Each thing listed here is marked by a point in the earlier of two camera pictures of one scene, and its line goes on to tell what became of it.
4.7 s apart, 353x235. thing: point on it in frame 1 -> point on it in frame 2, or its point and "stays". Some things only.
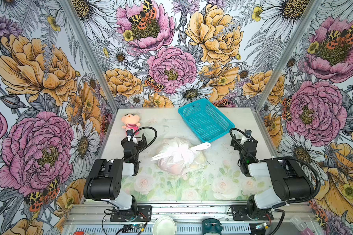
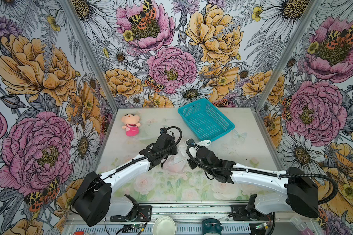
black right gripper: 238,143 -> 191,164
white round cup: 164,225 stays
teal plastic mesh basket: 206,121 stays
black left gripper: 142,143 -> 173,151
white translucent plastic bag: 179,156 stays
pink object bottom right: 307,231 stays
